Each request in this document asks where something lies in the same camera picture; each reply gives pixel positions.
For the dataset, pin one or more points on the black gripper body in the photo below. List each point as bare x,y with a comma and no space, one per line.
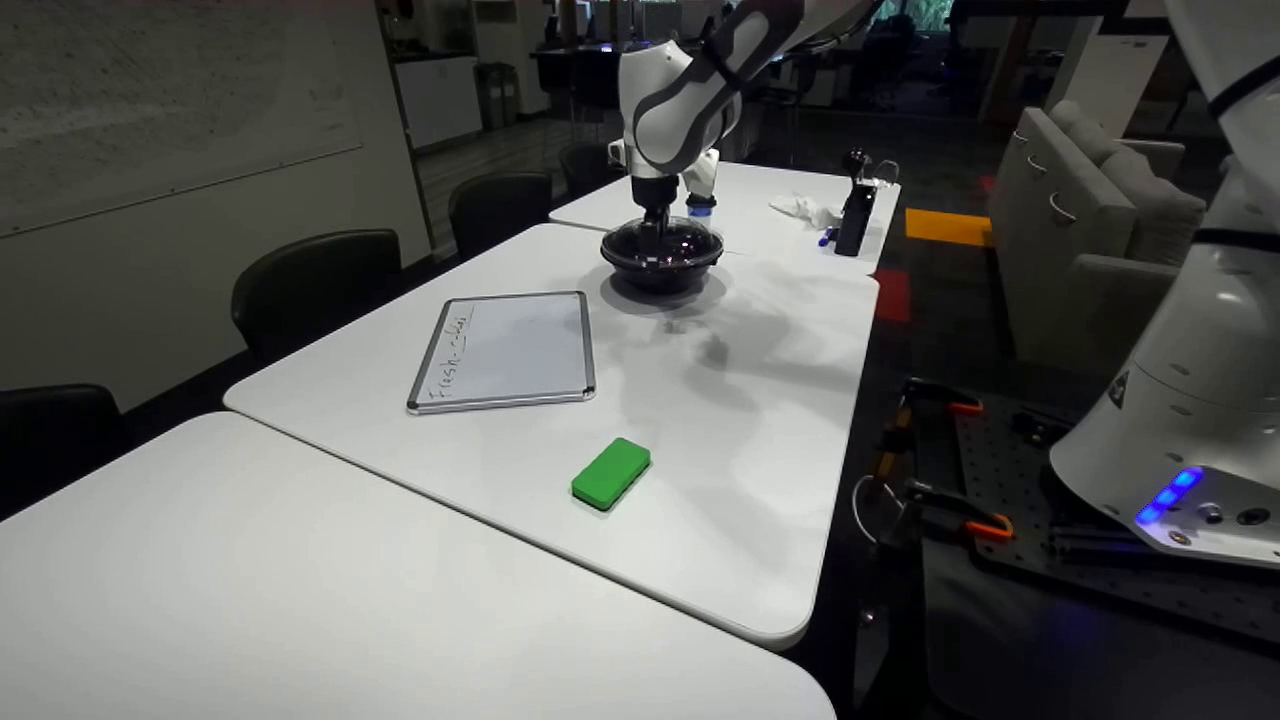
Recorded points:
653,198

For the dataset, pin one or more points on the black plastic bowl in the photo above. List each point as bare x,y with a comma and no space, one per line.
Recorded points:
663,272

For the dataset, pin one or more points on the white cabinet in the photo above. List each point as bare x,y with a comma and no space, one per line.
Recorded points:
437,100

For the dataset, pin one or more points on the green rectangular block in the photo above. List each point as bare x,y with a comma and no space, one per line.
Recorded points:
608,475

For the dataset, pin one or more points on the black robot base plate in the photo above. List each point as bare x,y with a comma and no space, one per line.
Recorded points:
1066,567

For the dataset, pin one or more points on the orange clamp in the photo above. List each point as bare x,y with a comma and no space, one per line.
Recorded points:
990,530

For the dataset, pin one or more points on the white framed whiteboard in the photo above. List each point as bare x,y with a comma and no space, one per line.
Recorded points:
506,350

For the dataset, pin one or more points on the black office chair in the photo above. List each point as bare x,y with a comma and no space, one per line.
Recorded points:
319,286
52,441
584,165
498,210

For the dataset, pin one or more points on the white crumpled cloth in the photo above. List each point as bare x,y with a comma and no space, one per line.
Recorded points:
801,210

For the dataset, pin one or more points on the small blue black object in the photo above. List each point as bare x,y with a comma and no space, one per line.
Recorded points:
700,204

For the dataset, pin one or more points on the yellow floor object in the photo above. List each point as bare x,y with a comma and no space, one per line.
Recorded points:
947,224

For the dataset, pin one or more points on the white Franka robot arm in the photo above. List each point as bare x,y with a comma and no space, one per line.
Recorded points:
1184,372

